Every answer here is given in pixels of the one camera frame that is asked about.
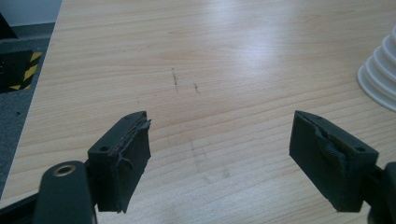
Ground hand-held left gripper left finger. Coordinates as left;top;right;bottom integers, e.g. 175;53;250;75
87;110;152;215

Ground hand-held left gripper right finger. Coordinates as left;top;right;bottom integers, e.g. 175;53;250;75
289;109;380;214

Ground stack of white paper cups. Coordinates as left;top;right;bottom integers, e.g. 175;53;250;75
356;25;396;113

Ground dark angular object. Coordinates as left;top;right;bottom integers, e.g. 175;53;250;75
0;12;19;40

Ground black yellow striped block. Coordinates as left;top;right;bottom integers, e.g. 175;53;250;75
0;49;43;94

